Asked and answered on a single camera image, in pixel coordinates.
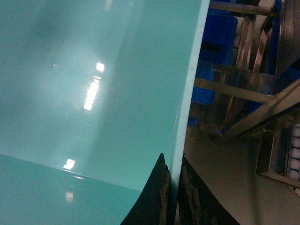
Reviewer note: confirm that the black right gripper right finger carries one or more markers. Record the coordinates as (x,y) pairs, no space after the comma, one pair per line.
(197,204)

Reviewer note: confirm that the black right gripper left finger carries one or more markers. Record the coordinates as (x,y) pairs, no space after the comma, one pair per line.
(152,204)

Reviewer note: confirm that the teal plastic bin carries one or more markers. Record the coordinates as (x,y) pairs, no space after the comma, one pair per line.
(92,92)

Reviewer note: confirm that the blue bin lower right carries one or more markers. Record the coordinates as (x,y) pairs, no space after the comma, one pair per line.
(217,47)

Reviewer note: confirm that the steel shelf frame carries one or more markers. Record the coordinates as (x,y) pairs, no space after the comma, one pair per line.
(263,83)

